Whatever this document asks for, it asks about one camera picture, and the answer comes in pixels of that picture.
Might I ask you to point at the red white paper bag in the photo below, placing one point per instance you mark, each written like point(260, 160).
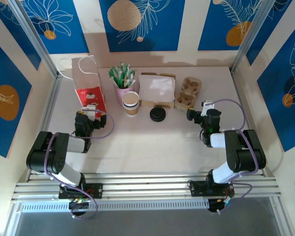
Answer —
point(86, 81)

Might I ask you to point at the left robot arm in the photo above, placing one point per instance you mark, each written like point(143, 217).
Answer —
point(51, 152)

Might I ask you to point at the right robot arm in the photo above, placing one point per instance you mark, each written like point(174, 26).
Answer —
point(245, 150)

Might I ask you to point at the cardboard napkin box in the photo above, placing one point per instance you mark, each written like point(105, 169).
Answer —
point(157, 104)

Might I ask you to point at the pink cup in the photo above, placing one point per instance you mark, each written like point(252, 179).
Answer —
point(119, 94)

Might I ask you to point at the white paper napkins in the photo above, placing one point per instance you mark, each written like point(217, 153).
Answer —
point(155, 86)

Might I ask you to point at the kraft paper cup stack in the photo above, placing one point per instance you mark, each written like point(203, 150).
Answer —
point(132, 110)

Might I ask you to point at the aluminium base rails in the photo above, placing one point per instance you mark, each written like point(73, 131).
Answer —
point(147, 186)

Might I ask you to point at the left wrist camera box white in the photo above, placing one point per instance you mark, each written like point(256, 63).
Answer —
point(89, 111)

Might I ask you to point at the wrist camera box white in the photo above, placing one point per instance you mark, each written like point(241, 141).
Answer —
point(89, 111)
point(207, 107)

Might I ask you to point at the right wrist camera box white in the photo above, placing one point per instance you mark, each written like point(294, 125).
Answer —
point(207, 107)

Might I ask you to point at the aluminium frame post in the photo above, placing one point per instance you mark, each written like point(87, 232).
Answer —
point(37, 39)
point(249, 37)

